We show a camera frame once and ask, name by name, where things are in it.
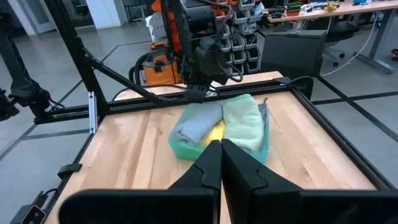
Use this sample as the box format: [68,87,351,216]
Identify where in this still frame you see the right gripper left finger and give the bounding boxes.
[169,139,223,191]

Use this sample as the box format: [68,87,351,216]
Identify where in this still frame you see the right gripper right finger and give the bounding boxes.
[221,139,302,224]

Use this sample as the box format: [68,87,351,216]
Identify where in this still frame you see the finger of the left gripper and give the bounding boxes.
[185,84,198,103]
[197,84,210,103]

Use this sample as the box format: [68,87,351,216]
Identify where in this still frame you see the teal translucent plastic bin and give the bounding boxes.
[167,93,271,165]

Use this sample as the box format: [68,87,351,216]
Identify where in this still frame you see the smooth grey microfiber towel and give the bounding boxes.
[177,102,224,144]

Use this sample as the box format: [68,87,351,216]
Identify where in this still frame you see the yellow microfiber towel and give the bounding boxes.
[200,119,226,147]

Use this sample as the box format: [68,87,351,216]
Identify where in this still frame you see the pale green microfiber towel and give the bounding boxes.
[222,93,266,152]

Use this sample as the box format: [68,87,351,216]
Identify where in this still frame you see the grey parts bin rack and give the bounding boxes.
[217,0,265,75]

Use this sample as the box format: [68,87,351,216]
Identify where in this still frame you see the orange black shop vacuum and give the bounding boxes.
[128,42,185,87]

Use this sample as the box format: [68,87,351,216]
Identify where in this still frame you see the black equipment case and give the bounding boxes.
[260,29,328,79]

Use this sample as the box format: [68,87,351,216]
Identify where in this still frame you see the silver aluminium extrusion bar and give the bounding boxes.
[88,91,98,135]

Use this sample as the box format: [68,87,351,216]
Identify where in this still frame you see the white square column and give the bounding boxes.
[85,0,129,30]

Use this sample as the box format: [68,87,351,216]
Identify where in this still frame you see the black office chair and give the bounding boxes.
[323,17,360,68]

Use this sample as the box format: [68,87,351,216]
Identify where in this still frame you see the wooden office desk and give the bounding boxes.
[266,0,398,75]

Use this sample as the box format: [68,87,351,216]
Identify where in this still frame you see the small black white-faced device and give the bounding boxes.
[9,189,58,224]

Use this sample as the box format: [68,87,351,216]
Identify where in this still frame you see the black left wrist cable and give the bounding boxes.
[216,46,244,83]

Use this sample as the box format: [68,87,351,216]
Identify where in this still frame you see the white hanging cable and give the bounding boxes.
[320,14,379,77]

